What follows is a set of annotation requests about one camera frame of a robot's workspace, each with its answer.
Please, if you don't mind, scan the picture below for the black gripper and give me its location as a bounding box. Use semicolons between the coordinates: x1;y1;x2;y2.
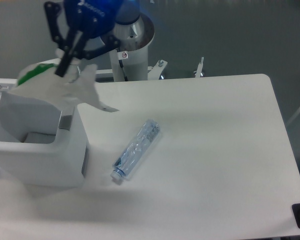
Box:
44;0;123;77

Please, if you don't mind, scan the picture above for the white plastic wrapper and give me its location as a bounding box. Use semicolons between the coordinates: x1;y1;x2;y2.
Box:
8;63;118;113

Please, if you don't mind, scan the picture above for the clear plastic water bottle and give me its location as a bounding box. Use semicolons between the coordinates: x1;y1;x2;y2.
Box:
110;119;160;182

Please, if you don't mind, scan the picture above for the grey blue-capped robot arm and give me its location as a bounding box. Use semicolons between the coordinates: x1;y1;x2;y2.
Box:
44;0;155;77

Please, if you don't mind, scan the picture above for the white open trash can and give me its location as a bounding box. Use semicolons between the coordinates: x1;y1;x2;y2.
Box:
0;79;89;188

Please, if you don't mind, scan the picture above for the black pedestal cable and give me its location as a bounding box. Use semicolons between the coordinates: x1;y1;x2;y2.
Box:
118;58;129;82

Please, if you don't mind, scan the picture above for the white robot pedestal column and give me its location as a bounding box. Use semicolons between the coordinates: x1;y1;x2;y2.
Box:
109;47;149;82

